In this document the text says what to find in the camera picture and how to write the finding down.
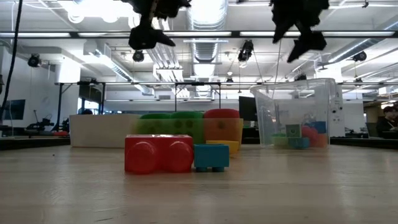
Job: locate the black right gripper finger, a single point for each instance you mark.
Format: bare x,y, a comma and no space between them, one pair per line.
308,43
281,29

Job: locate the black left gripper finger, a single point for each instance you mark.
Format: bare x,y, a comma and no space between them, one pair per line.
164,39

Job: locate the blue toy block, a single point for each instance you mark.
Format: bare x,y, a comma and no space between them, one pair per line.
211,155
318,126
298,143

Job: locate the small green toy block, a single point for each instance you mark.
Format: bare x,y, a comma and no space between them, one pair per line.
293,130

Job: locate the clear plastic bin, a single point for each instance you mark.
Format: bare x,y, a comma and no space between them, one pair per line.
264,124

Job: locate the black background robot arm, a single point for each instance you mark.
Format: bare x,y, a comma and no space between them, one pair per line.
40,124

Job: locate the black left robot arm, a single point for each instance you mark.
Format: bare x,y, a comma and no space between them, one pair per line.
161,6

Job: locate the black ceiling spotlight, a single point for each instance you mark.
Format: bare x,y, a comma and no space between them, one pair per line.
34,60
359,56
138,56
300,76

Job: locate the white tall machine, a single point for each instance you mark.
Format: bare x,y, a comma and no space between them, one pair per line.
339,109

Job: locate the person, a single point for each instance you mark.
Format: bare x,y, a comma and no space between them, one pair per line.
87,111
387,121

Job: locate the yellow translucent bin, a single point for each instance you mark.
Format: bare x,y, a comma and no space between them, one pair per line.
202,138

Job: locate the orange studded brick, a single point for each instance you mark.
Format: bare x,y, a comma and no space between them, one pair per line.
233,146

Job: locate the black background monitor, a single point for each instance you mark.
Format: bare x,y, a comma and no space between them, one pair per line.
15,109

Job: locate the black hanging camera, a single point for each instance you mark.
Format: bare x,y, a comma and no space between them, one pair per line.
245,51

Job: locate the silver ceiling air duct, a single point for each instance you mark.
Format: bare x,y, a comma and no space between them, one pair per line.
206,15

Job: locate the black background frame stand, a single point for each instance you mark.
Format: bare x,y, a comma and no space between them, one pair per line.
197,83

